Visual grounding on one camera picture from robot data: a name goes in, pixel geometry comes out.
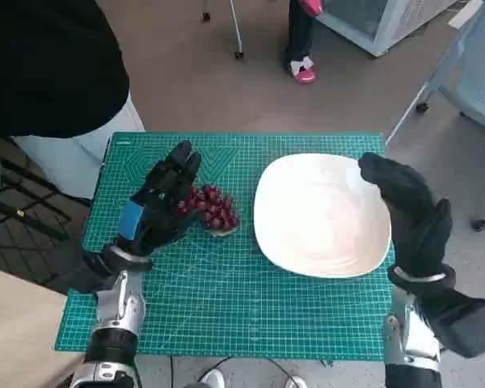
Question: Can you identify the person in black top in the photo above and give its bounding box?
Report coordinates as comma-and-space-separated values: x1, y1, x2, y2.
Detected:
0, 0, 146, 201

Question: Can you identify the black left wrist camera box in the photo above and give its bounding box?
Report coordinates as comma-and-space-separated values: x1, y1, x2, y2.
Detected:
82, 247, 120, 295

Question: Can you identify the black wire rack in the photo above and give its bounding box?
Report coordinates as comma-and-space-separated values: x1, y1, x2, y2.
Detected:
0, 137, 86, 292

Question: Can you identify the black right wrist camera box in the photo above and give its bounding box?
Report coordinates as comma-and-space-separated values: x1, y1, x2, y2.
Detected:
420, 282, 485, 359

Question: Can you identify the red toy grape bunch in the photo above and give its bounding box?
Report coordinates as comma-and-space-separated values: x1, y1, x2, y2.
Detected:
176, 184, 239, 238

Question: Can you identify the person with pink shoe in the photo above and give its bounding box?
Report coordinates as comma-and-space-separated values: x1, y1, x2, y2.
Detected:
285, 0, 327, 85

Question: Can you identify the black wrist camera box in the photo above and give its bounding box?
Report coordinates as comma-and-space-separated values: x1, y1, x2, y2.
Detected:
82, 247, 120, 295
420, 282, 485, 359

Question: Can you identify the white cabinet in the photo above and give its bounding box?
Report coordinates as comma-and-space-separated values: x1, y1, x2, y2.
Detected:
314, 0, 460, 57

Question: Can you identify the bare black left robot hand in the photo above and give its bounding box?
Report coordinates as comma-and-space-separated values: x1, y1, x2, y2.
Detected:
113, 141, 203, 258

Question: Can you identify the white square plate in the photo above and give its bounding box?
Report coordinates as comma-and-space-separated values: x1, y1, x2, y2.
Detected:
253, 153, 392, 279

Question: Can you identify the light wooden desk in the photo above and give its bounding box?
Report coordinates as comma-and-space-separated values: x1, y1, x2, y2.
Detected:
0, 264, 90, 388

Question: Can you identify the grey mesh chair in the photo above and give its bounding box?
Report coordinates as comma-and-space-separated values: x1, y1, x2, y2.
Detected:
386, 0, 485, 231

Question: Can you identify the metal frame with casters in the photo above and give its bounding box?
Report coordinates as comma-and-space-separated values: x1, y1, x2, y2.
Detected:
201, 0, 246, 60

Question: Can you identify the black floor cable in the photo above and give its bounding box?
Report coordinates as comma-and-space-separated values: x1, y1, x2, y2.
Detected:
168, 355, 292, 388

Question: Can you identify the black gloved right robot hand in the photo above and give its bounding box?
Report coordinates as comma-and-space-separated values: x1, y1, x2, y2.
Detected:
358, 152, 453, 278

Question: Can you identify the green cutting mat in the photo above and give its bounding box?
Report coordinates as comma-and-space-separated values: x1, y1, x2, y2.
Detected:
54, 131, 398, 352

